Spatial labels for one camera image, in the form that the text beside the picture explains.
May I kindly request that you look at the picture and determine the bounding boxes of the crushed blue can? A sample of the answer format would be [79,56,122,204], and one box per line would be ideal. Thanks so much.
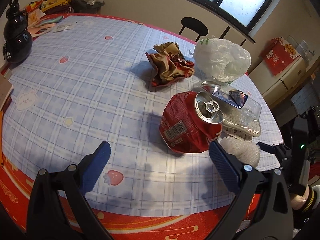
[202,81,249,109]

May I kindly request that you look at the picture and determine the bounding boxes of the blue plaid tablecloth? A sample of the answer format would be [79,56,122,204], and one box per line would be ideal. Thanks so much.
[0,14,282,216]

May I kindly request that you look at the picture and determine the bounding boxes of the black chair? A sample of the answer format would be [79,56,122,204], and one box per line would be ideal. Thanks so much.
[178,17,209,42]

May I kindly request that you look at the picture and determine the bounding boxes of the white plastic bag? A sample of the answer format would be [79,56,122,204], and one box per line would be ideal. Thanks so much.
[194,37,251,83]

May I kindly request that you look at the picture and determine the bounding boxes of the person's right hand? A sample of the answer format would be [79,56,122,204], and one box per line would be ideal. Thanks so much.
[290,194,308,212]

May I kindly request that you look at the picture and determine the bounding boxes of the black gourd bottle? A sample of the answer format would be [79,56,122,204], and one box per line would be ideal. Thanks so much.
[3,0,33,64]

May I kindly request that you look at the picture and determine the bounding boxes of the red printed cloth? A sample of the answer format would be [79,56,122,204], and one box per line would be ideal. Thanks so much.
[264,37,302,77]

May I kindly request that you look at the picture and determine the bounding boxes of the crumpled brown red wrapper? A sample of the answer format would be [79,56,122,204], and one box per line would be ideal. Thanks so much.
[146,42,195,87]

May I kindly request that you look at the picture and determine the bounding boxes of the black folding rack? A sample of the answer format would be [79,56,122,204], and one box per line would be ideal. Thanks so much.
[220,26,247,47]

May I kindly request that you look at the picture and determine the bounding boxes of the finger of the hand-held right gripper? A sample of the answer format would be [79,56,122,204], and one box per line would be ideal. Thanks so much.
[256,141,292,167]

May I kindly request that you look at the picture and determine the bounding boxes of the white foam net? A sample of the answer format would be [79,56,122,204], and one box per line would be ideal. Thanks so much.
[220,136,260,168]

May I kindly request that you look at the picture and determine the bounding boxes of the clear containers on refrigerator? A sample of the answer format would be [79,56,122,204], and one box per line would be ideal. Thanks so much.
[287,35,316,61]

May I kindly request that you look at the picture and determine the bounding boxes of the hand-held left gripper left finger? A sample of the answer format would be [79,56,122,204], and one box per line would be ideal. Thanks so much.
[26,141,112,240]

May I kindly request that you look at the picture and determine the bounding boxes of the clear plastic tray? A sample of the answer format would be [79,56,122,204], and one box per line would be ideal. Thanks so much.
[197,80,262,122]

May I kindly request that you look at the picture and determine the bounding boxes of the crushed red can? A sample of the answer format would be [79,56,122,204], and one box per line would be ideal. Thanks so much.
[159,91,224,155]

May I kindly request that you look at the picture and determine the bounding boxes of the red patterned table cover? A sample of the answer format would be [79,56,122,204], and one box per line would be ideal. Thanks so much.
[0,12,284,240]

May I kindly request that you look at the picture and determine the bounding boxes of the cream refrigerator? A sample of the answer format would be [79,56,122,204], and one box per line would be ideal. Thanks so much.
[260,52,308,103]

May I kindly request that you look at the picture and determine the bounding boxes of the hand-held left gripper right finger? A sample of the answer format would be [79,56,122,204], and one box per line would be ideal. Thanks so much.
[209,141,294,240]

